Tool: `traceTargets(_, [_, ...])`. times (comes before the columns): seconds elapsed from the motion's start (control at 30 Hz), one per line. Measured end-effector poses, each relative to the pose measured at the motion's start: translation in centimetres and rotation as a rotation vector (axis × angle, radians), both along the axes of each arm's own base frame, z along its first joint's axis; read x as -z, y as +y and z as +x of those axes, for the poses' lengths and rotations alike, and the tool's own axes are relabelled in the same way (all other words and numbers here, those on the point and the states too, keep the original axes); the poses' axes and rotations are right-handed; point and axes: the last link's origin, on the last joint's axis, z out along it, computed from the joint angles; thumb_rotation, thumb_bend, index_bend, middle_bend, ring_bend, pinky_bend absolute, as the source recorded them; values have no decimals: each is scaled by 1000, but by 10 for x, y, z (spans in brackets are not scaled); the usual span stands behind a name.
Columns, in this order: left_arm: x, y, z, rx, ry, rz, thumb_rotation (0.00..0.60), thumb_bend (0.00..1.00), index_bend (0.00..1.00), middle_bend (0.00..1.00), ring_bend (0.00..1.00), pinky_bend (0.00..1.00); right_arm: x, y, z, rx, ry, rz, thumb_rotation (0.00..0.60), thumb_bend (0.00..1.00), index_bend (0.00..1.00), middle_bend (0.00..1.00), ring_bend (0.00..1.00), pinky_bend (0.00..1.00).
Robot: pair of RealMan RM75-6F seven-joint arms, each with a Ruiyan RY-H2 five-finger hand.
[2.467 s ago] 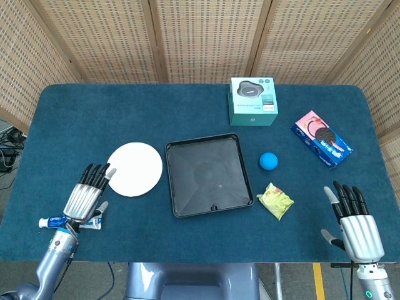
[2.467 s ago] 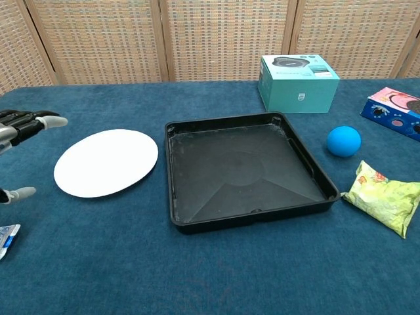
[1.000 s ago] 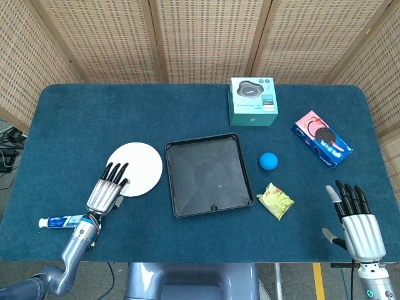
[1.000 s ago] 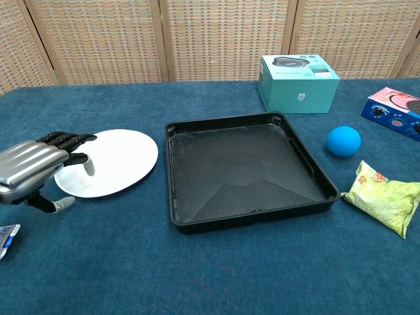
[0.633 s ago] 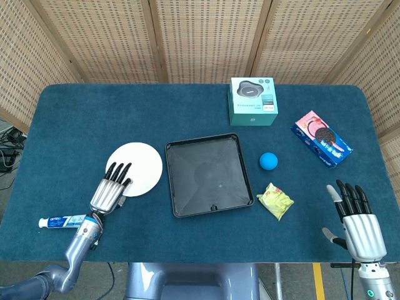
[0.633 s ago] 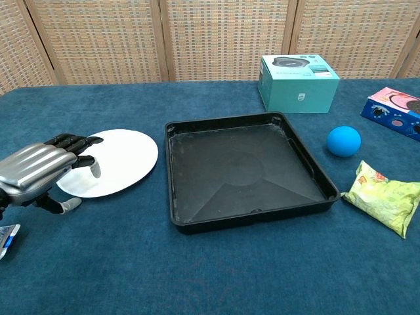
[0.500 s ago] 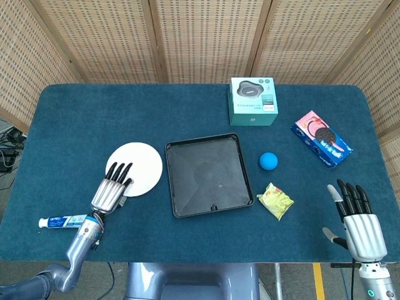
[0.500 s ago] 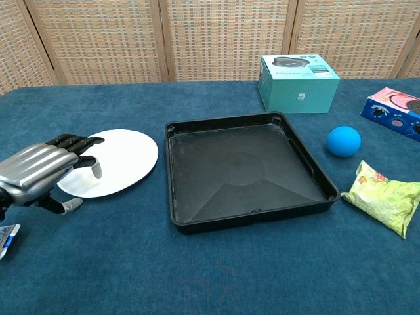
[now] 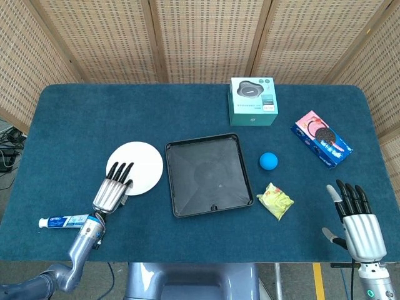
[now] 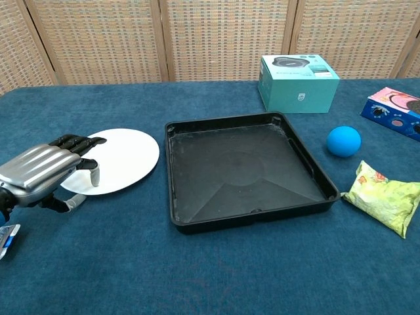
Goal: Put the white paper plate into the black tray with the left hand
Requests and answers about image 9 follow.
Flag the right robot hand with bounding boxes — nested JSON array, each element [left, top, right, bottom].
[[321, 179, 388, 263]]

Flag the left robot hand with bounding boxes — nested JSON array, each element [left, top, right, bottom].
[[92, 161, 135, 215]]

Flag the white round plate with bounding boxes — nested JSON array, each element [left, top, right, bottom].
[[106, 141, 164, 197]]

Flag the black square plastic tray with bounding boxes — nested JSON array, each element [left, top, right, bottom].
[[164, 132, 256, 219]]

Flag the white blue toothpaste tube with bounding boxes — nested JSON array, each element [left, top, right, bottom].
[[38, 214, 94, 229]]

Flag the yellow-green snack packet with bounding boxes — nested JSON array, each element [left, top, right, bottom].
[[256, 182, 295, 222]]

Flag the metal table leg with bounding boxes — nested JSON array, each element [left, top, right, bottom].
[[272, 262, 284, 300]]

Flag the blue pink cookie box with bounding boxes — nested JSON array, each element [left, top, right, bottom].
[[290, 110, 354, 169]]

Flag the blue table cloth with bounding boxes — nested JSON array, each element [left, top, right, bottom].
[[0, 82, 400, 264]]

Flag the blue ball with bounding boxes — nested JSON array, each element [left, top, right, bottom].
[[259, 152, 279, 172]]

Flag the grey-blue robot torso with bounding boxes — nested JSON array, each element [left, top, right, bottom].
[[124, 262, 262, 300]]

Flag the teal speaker box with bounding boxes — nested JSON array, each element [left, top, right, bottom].
[[229, 77, 279, 127]]

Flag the woven folding screen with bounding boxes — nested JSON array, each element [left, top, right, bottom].
[[0, 0, 400, 204]]

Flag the thin blue cable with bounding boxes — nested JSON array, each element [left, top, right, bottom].
[[338, 266, 350, 300]]

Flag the thin black cable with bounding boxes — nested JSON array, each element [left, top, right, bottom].
[[107, 262, 116, 290]]

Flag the black floor cables bundle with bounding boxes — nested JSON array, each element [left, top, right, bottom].
[[0, 118, 28, 191]]

